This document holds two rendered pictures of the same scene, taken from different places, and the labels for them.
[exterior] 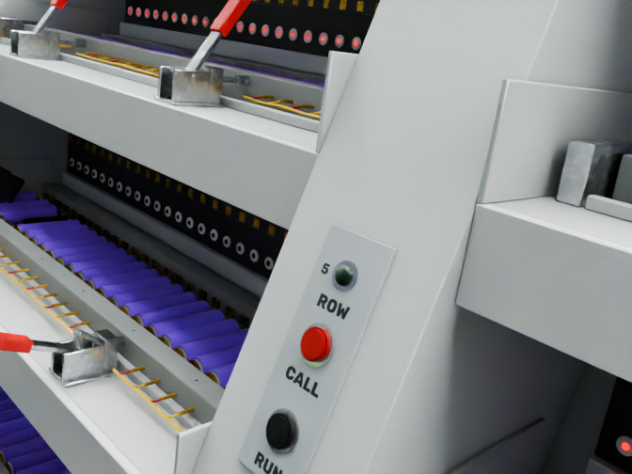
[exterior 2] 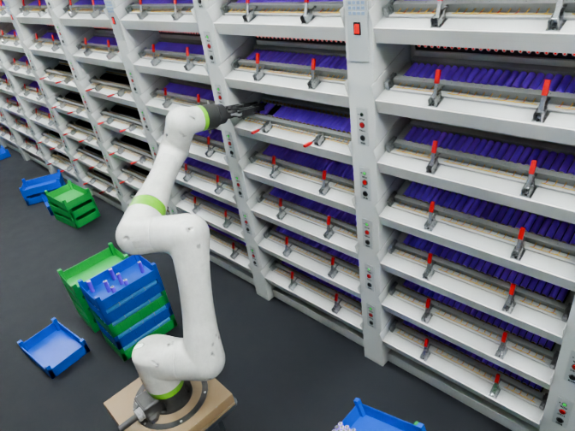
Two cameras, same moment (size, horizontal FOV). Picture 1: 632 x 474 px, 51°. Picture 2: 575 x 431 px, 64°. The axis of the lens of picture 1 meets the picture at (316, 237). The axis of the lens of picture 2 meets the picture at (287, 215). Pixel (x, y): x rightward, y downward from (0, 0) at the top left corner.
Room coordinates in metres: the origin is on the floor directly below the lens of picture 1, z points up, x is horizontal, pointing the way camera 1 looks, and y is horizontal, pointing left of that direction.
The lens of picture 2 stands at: (-1.06, 0.11, 1.63)
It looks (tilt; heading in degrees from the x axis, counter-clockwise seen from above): 32 degrees down; 6
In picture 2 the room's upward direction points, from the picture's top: 9 degrees counter-clockwise
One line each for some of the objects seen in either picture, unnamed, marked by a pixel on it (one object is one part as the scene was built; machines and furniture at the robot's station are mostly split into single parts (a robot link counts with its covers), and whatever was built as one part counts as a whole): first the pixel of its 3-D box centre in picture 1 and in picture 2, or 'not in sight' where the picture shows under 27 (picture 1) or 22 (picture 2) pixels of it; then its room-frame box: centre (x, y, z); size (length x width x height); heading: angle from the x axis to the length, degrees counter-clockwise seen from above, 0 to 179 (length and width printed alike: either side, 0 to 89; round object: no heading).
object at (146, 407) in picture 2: not in sight; (154, 400); (-0.10, 0.75, 0.36); 0.26 x 0.15 x 0.06; 134
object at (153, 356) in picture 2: not in sight; (162, 364); (-0.06, 0.69, 0.49); 0.16 x 0.13 x 0.19; 84
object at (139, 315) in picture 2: not in sight; (129, 304); (0.58, 1.10, 0.20); 0.30 x 0.20 x 0.08; 136
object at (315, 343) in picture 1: (319, 345); not in sight; (0.30, -0.02, 1.09); 0.02 x 0.01 x 0.02; 48
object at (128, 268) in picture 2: not in sight; (119, 278); (0.58, 1.10, 0.36); 0.30 x 0.20 x 0.08; 136
